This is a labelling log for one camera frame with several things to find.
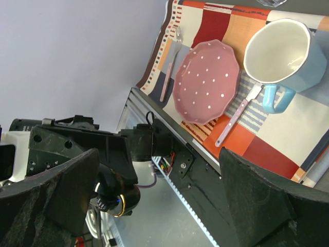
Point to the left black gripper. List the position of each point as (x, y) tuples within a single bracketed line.
[(52, 143)]

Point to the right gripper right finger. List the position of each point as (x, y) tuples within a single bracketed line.
[(270, 210)]

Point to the orange patterned placemat cloth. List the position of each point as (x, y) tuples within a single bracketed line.
[(288, 143)]

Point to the clear plastic cup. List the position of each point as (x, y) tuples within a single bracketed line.
[(272, 3)]

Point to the white comb cable duct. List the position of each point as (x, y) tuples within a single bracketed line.
[(190, 210)]

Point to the white blue mug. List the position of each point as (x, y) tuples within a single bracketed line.
[(286, 59)]

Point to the pink polka dot plate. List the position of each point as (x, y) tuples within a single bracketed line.
[(206, 82)]

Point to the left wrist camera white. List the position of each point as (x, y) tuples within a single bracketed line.
[(14, 156)]

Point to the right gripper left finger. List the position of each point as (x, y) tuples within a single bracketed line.
[(49, 209)]

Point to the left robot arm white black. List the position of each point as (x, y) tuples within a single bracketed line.
[(143, 140)]

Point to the silver fork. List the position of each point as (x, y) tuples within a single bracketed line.
[(177, 48)]

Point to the knife with orange handle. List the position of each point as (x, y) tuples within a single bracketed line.
[(257, 87)]

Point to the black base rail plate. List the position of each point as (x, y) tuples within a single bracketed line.
[(202, 187)]

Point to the black earbud case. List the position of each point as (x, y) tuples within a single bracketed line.
[(112, 195)]

